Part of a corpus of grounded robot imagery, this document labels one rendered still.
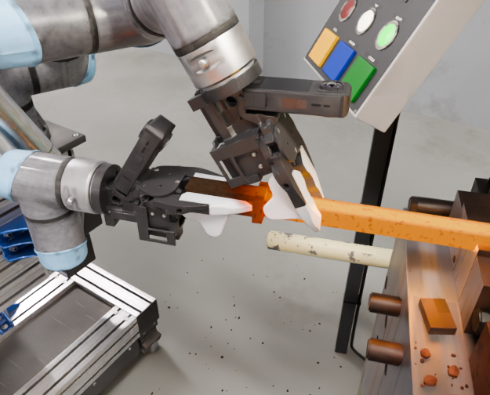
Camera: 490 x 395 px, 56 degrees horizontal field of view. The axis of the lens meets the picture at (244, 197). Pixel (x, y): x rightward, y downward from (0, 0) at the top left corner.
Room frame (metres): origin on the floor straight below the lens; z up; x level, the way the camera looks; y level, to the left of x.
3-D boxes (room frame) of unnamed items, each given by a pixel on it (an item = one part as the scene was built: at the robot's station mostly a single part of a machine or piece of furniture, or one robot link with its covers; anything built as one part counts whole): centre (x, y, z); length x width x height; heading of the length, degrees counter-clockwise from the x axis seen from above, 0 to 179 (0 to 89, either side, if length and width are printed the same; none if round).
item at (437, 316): (0.36, -0.22, 0.92); 0.04 x 0.03 x 0.01; 178
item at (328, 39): (1.08, -0.19, 1.01); 0.07 x 0.05 x 0.07; 11
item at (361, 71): (0.88, -0.22, 1.01); 0.07 x 0.05 x 0.07; 11
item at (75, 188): (0.53, 0.21, 0.99); 0.08 x 0.05 x 0.08; 166
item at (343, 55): (0.98, -0.20, 1.01); 0.07 x 0.05 x 0.07; 11
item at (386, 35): (0.89, -0.27, 1.09); 0.05 x 0.03 x 0.04; 166
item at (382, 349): (0.35, -0.17, 0.87); 0.04 x 0.03 x 0.03; 76
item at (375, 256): (0.80, -0.27, 0.62); 0.44 x 0.05 x 0.05; 76
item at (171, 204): (0.48, 0.08, 1.00); 0.09 x 0.05 x 0.02; 73
